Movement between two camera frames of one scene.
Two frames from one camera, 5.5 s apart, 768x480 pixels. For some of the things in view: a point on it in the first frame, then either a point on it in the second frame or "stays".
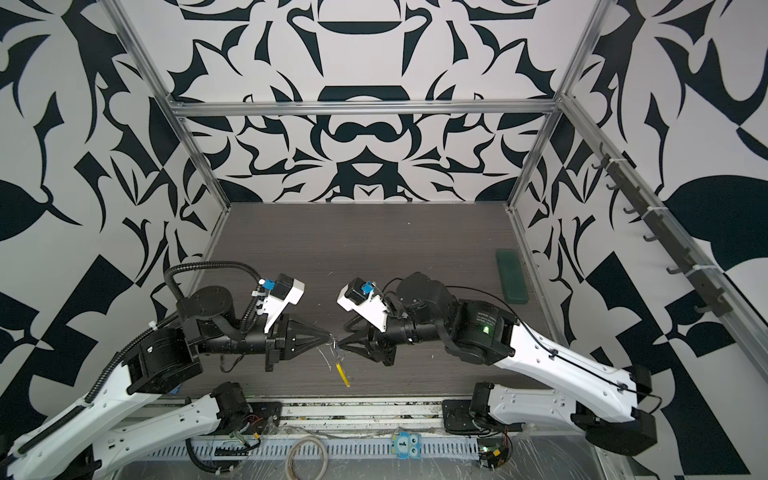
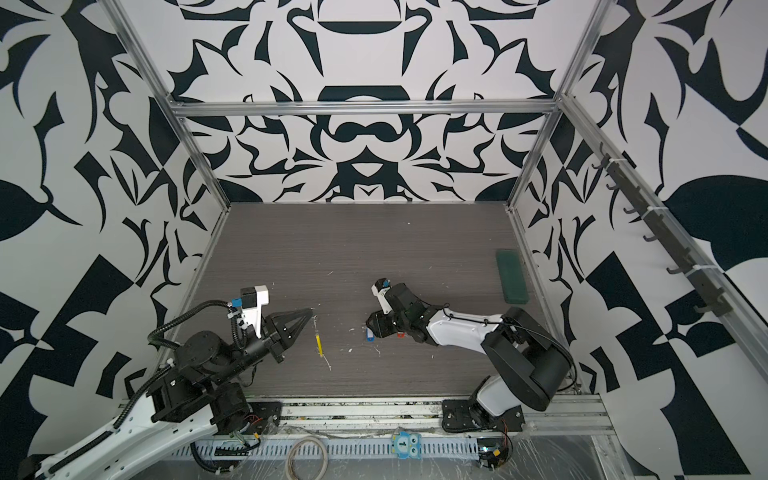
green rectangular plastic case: (512, 275) stays
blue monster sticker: (406, 445) stays
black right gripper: (379, 345) → (376, 321)
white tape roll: (294, 446) stays
